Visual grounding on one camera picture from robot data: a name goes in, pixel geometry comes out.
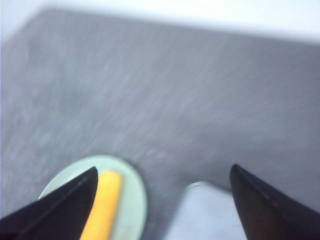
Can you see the green shallow plate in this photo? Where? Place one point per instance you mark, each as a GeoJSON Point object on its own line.
{"type": "Point", "coordinates": [132, 207]}

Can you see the yellow corn cob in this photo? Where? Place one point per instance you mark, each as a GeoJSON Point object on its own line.
{"type": "Point", "coordinates": [99, 224]}

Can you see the silver digital kitchen scale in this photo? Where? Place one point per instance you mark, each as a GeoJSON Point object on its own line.
{"type": "Point", "coordinates": [205, 212]}

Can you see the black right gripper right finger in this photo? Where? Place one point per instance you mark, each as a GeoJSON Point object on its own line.
{"type": "Point", "coordinates": [268, 214]}

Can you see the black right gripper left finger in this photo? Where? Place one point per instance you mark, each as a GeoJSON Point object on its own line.
{"type": "Point", "coordinates": [60, 215]}

